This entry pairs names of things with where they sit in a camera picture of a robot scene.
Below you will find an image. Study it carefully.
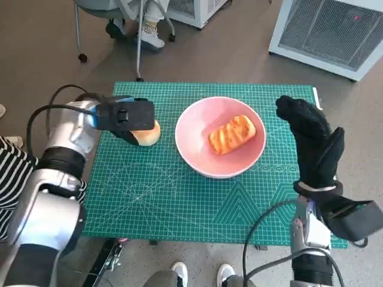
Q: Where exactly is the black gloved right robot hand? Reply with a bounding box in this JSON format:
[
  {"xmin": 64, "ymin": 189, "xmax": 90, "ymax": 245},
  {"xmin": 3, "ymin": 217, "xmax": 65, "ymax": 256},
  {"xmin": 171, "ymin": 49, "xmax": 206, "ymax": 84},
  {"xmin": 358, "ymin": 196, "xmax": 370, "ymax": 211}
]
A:
[{"xmin": 275, "ymin": 95, "xmax": 345, "ymax": 190}]

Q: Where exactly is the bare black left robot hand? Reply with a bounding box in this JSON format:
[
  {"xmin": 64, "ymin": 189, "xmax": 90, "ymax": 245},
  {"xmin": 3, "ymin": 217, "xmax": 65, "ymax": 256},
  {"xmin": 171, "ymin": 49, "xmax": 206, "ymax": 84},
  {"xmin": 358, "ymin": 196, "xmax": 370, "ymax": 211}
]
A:
[{"xmin": 100, "ymin": 94, "xmax": 150, "ymax": 146}]

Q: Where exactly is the round toy bread bun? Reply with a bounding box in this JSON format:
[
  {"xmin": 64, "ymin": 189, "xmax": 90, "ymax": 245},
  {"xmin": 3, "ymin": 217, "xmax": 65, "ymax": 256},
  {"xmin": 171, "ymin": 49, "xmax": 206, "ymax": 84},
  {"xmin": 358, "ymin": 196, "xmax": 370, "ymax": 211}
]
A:
[{"xmin": 131, "ymin": 119, "xmax": 161, "ymax": 146}]

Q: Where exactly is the pink bowl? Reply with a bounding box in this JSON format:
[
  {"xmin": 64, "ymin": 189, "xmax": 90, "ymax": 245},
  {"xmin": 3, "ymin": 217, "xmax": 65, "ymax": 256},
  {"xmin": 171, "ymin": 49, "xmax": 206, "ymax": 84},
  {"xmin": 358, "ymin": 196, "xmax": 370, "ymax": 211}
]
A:
[{"xmin": 174, "ymin": 96, "xmax": 267, "ymax": 179}]

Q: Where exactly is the rectangular striped toy bread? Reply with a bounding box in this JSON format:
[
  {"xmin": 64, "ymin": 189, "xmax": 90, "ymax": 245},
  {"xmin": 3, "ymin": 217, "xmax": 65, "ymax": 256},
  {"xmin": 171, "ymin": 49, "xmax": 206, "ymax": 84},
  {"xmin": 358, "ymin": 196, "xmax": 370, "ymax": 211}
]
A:
[{"xmin": 208, "ymin": 114, "xmax": 257, "ymax": 155}]

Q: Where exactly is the silver metal pole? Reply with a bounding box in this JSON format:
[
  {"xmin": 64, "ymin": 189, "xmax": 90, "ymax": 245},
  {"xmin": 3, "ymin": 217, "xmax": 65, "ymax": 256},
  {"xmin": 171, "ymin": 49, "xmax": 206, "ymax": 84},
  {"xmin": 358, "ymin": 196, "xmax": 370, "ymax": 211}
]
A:
[{"xmin": 134, "ymin": 0, "xmax": 147, "ymax": 82}]

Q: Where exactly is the green cutting mat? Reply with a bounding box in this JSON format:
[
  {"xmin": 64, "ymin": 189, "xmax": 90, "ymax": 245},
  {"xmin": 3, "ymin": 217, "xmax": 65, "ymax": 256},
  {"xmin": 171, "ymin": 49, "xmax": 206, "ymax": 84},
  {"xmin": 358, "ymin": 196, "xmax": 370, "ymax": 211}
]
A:
[{"xmin": 80, "ymin": 81, "xmax": 349, "ymax": 249}]

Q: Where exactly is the seated person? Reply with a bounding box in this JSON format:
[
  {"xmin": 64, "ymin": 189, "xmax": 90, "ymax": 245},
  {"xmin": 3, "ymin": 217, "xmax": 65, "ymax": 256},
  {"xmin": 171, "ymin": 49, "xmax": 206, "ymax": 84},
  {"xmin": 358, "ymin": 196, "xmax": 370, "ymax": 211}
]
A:
[{"xmin": 105, "ymin": 0, "xmax": 170, "ymax": 53}]

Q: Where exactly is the person in striped clothing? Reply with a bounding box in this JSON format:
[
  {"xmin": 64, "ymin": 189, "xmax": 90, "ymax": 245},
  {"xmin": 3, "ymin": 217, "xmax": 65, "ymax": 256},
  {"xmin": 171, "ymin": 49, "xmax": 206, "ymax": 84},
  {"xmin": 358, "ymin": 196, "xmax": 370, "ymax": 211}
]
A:
[{"xmin": 0, "ymin": 134, "xmax": 87, "ymax": 243}]

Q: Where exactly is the large white mesh cabinet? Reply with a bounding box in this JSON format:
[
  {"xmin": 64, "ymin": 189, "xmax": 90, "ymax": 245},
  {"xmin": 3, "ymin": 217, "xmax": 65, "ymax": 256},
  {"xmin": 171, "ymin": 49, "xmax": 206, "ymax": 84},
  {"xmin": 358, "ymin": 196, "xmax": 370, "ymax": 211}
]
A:
[{"xmin": 268, "ymin": 0, "xmax": 383, "ymax": 82}]

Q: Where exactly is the grey office chair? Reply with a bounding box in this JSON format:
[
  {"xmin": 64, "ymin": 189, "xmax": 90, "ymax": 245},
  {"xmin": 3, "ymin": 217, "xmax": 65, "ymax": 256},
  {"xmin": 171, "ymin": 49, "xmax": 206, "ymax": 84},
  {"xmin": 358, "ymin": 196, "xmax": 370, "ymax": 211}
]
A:
[{"xmin": 73, "ymin": 0, "xmax": 177, "ymax": 63}]

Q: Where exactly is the small white mesh cabinet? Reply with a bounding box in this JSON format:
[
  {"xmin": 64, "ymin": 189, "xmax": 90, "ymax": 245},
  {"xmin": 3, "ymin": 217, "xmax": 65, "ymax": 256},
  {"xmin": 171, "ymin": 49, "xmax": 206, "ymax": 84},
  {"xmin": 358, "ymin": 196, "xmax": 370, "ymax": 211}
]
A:
[{"xmin": 164, "ymin": 0, "xmax": 233, "ymax": 30}]

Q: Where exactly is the standing person with white shoes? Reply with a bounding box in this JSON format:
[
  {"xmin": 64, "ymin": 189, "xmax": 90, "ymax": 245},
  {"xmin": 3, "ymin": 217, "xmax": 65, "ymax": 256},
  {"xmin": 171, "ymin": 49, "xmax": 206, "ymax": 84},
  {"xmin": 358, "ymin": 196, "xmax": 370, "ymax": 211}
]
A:
[{"xmin": 143, "ymin": 261, "xmax": 252, "ymax": 287}]

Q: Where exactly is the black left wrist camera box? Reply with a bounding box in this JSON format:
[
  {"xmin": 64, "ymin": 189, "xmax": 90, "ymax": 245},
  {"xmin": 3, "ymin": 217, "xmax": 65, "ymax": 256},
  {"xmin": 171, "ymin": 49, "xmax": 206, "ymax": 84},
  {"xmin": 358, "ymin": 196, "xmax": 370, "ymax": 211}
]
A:
[{"xmin": 95, "ymin": 100, "xmax": 156, "ymax": 132}]

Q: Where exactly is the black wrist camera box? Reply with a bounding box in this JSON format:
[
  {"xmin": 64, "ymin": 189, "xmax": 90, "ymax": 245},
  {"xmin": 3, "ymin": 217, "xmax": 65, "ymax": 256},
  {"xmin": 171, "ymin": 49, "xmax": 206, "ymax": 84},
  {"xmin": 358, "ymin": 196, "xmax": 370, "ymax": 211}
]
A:
[
  {"xmin": 95, "ymin": 100, "xmax": 156, "ymax": 132},
  {"xmin": 317, "ymin": 196, "xmax": 383, "ymax": 242}
]

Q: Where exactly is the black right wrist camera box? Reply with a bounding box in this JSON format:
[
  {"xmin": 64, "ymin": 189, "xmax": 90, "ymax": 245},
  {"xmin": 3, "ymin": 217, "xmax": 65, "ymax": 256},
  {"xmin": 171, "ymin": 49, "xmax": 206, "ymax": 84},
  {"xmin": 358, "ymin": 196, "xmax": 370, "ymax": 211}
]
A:
[{"xmin": 317, "ymin": 196, "xmax": 383, "ymax": 242}]

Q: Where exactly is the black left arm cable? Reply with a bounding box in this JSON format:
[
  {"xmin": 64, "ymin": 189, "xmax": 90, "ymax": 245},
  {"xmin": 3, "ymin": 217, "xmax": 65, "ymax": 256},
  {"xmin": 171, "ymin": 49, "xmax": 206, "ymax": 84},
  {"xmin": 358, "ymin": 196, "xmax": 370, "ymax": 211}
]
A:
[{"xmin": 26, "ymin": 84, "xmax": 101, "ymax": 156}]

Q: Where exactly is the black wrist camera cable loop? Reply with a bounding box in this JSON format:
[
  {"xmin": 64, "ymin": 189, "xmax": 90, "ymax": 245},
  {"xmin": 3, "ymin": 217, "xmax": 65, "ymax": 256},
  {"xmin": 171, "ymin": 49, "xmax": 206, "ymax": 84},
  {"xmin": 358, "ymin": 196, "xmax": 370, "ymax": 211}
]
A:
[{"xmin": 349, "ymin": 237, "xmax": 369, "ymax": 248}]

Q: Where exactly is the black metal stand rail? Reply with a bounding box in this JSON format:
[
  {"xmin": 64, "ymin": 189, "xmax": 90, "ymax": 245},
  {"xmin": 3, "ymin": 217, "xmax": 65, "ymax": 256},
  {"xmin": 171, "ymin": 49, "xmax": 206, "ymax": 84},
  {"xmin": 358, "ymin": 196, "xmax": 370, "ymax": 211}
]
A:
[{"xmin": 81, "ymin": 238, "xmax": 126, "ymax": 287}]

